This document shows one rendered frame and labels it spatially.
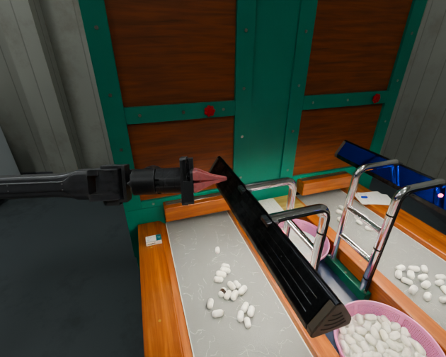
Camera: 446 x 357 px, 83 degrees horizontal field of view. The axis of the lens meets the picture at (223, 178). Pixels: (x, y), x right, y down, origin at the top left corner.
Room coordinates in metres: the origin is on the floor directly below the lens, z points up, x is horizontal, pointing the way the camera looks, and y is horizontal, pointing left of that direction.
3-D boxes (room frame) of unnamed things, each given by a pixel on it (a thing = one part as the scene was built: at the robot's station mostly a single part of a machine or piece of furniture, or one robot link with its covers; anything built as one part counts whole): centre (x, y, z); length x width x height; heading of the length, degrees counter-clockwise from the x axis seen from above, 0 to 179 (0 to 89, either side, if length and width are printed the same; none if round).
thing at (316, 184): (1.16, -0.53, 0.83); 0.30 x 0.06 x 0.07; 108
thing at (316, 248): (0.57, -0.16, 0.90); 0.20 x 0.19 x 0.45; 18
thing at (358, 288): (0.69, -0.54, 0.90); 0.20 x 0.19 x 0.45; 18
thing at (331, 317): (0.55, -0.08, 1.08); 0.62 x 0.08 x 0.07; 18
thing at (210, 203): (0.95, 0.11, 0.83); 0.30 x 0.06 x 0.07; 108
